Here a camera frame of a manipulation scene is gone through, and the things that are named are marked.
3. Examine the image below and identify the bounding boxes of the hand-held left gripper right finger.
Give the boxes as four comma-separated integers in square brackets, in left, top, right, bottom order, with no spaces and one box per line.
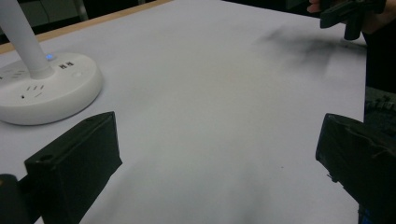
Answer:
[315,113,396,224]

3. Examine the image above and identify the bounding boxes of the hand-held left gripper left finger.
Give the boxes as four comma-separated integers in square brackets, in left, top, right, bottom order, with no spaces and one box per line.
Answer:
[23,111,123,224]

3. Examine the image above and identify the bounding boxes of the white desk lamp with sockets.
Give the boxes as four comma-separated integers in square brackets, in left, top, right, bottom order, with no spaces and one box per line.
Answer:
[0,0,105,126]

